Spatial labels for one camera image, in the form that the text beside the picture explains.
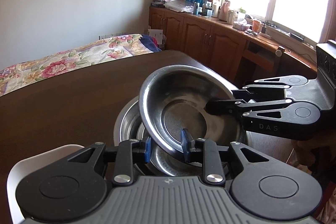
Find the white paper bag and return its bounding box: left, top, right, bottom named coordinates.
left=147, top=29, right=163, bottom=46

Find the shallow steel bowl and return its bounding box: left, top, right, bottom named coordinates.
left=138, top=65, right=247, bottom=161

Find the floral white square plate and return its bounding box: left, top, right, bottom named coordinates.
left=6, top=144, right=84, bottom=223

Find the pink bottle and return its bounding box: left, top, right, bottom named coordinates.
left=218, top=0, right=231, bottom=22

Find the floral bed quilt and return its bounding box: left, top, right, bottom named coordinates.
left=1, top=34, right=161, bottom=96

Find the deep steel bowl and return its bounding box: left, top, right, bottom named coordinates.
left=136, top=123, right=206, bottom=177

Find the large steel bowl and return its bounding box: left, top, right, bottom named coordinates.
left=113, top=97, right=252, bottom=148

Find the person right hand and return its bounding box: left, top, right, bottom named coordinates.
left=291, top=133, right=335, bottom=166

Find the wooden window cabinet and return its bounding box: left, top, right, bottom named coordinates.
left=149, top=7, right=317, bottom=86

